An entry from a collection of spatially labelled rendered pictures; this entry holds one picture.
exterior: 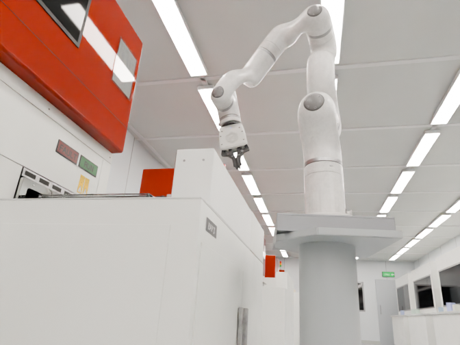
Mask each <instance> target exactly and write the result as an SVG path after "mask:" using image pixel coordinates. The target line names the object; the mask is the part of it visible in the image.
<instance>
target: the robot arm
mask: <svg viewBox="0 0 460 345"><path fill-rule="evenodd" d="M303 33H306V34H307V38H308V41H309V46H310V51H311V55H310V56H309V58H308V61H307V95H306V96H305V97H304V98H303V99H302V101H301V102H300V105H299V107H298V127H299V132H300V137H301V144H302V148H303V155H304V178H305V213H306V214H324V215H344V216H352V215H353V213H352V210H350V211H347V209H346V206H345V196H344V177H343V167H342V152H341V146H340V138H339V136H340V134H341V130H342V124H341V120H340V113H339V107H338V102H337V93H336V87H335V57H336V55H337V43H336V39H335V32H334V29H333V24H332V20H331V15H330V13H329V11H328V10H327V9H326V8H325V7H324V6H323V5H318V4H316V5H311V6H309V7H308V8H306V9H305V10H304V11H303V12H302V13H301V14H300V15H299V16H298V17H297V18H296V19H294V20H293V21H290V22H288V23H284V24H280V25H277V26H276V27H274V28H273V29H272V30H271V31H270V33H269V34H268V35H267V36H266V38H265V39H264V41H263V42H262V43H261V44H260V46H259V47H258V48H257V50H256V51H255V52H254V54H253V55H252V57H251V58H250V60H249V61H248V62H247V63H246V65H245V66H244V68H242V69H237V70H232V71H229V72H228V73H226V74H224V75H223V76H222V78H221V79H220V80H219V81H218V83H217V84H216V85H215V86H214V88H213V90H212V92H211V95H210V98H211V100H212V103H213V104H214V105H215V107H216V109H217V112H218V119H219V123H218V126H221V128H220V130H219V140H220V149H221V150H222V151H221V155H222V157H229V158H231V159H232V161H233V167H235V168H236V170H238V169H241V167H240V166H241V165H242V162H241V158H242V156H243V154H244V153H246V152H248V151H250V149H249V147H248V142H247V139H246V134H245V131H244V128H243V125H242V122H241V118H240V111H239V107H238V100H237V96H236V92H235V90H236V89H237V88H238V87H239V86H240V85H242V84H244V85H246V86H248V87H249V88H254V87H255V86H257V85H258V84H259V83H260V82H261V81H262V79H263V78H264V77H265V75H266V74H267V73H268V71H269V70H270V69H271V68H272V66H273V65H274V63H275V62H276V61H277V60H278V58H279V57H280V55H281V54H282V53H283V52H284V50H286V49H287V48H288V47H291V46H292V45H293V44H294V43H295V42H296V41H297V40H298V38H299V36H300V35H301V34H303ZM234 153H237V156H236V158H235V156H234Z"/></svg>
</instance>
